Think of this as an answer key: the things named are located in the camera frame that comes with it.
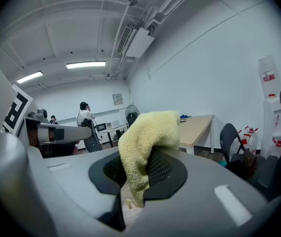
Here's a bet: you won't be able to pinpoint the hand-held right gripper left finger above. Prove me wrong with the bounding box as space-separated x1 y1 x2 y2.
26 146 127 237

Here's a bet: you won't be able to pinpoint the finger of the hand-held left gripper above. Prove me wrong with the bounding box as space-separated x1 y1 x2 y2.
38 122 93 145

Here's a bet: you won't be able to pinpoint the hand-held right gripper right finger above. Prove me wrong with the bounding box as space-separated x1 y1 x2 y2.
125 147 271 237

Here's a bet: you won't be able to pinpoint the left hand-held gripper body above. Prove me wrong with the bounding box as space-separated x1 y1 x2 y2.
0 43 49 148

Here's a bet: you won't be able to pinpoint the yellow cleaning cloth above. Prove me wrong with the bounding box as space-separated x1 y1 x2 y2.
118 110 181 210

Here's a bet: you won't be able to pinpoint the ceiling tube light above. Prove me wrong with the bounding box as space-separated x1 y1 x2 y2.
16 71 44 84
65 61 106 70

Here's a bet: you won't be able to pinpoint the round wooden table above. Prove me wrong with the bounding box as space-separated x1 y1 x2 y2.
97 124 129 148

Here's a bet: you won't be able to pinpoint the translucent white box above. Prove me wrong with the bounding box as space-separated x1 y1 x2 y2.
105 119 120 129

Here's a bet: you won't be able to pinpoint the black standing fan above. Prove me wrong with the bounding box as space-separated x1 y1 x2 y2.
125 104 141 128

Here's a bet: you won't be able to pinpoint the brown bag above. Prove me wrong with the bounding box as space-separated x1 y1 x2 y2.
241 148 258 180

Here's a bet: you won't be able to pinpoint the black folding chair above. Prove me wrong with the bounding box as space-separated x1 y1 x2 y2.
219 122 259 180

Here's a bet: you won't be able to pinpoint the group of clear water jugs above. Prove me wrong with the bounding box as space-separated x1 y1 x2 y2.
229 125 281 159

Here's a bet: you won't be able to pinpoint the white ceiling air conditioner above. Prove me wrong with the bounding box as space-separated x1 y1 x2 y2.
116 25 155 59

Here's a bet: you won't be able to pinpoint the white water dispenser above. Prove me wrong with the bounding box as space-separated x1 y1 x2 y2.
260 98 281 158

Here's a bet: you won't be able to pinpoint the large dispenser water bottle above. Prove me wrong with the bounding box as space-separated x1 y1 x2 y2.
258 55 281 99

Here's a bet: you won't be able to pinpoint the white ceiling pipes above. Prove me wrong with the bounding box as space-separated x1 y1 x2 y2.
140 0 205 32

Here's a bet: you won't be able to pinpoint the grey wall panel box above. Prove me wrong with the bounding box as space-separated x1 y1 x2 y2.
112 93 124 106

